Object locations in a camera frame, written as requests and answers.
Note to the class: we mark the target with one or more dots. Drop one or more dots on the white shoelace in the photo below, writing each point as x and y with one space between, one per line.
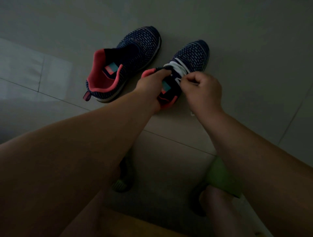
178 68

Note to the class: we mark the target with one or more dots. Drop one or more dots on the blue knit sneaker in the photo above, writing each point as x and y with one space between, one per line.
193 53
137 46

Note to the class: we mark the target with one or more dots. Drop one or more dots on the green foam slipper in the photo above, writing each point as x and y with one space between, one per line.
220 178
123 182

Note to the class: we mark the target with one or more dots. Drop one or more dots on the person's left leg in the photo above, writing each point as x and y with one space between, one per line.
83 219

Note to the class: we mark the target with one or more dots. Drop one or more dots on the person's left hand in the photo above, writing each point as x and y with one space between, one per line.
151 86

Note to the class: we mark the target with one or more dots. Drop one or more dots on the person's leg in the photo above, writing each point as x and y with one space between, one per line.
83 219
222 214

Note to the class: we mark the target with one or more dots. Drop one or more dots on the person's right hand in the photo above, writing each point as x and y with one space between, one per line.
203 95

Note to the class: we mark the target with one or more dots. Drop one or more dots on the person's right leg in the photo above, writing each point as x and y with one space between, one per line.
222 214

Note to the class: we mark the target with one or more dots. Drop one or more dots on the person's right forearm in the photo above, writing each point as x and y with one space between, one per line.
266 175

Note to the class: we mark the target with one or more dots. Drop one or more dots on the person's left forearm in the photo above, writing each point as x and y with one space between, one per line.
58 171

